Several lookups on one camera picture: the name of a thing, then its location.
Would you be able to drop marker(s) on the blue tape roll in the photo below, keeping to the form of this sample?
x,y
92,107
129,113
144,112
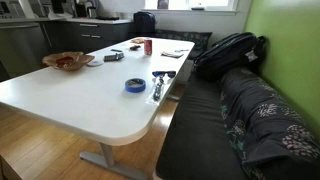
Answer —
x,y
127,87

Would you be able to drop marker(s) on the black flat strip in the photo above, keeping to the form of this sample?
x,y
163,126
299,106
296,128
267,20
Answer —
x,y
116,50

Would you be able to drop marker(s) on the white framed window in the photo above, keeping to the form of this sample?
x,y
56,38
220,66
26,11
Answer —
x,y
200,4

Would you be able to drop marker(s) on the grey table leg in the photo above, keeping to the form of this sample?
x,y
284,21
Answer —
x,y
108,158

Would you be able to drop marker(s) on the dark grey drawer cabinet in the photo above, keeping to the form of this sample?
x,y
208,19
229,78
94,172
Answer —
x,y
90,35

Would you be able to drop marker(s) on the orange snack packet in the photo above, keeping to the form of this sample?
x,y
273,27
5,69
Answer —
x,y
137,40

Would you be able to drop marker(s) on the clear bag with black item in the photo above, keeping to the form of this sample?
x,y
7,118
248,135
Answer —
x,y
157,90

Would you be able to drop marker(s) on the steel dishwasher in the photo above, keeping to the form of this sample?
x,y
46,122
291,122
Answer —
x,y
20,46

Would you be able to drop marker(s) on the steel kettle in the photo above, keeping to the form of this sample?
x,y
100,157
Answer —
x,y
91,11

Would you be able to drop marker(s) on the black sunglasses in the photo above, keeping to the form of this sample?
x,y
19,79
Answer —
x,y
170,73

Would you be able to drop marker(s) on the black backpack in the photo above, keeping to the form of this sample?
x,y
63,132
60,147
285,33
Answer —
x,y
226,55

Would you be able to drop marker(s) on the red soda can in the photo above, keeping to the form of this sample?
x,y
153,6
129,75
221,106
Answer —
x,y
148,47

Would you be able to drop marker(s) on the white round coaster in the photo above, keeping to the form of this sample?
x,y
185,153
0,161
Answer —
x,y
95,63

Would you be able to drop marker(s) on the dark blue backpack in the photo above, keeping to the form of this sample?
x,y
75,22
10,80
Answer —
x,y
144,21

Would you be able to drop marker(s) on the small windowsill device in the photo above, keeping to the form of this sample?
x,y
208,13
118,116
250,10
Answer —
x,y
197,8

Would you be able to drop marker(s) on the dark floral back cushion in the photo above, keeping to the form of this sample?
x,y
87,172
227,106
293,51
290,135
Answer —
x,y
186,37

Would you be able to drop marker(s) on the clear plastic wrapper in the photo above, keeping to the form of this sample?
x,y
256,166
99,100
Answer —
x,y
181,50

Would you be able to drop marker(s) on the dark bench seat cushion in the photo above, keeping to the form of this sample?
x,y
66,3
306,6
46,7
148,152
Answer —
x,y
196,133

